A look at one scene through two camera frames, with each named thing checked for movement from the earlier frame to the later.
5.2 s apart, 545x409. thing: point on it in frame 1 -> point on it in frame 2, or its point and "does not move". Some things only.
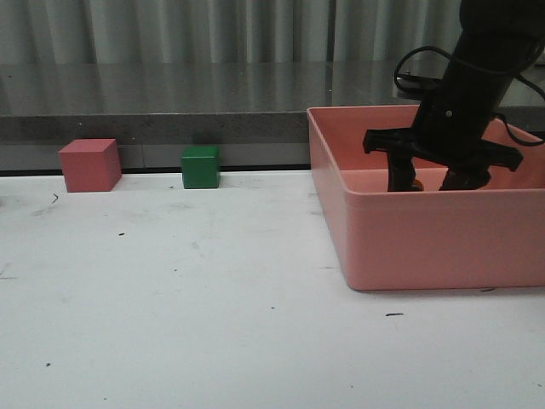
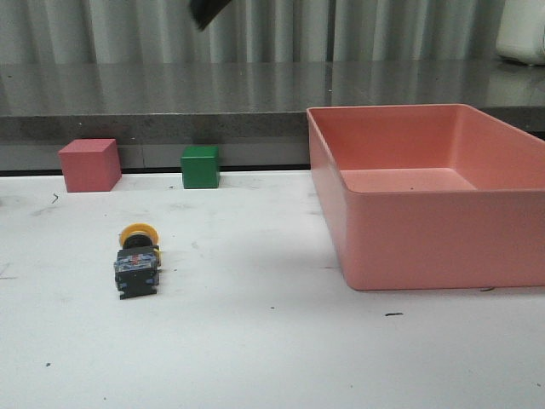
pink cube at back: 90,164 does not move
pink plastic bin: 483,235 does not move
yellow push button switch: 418,184 -> 138,261
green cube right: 200,167 does not move
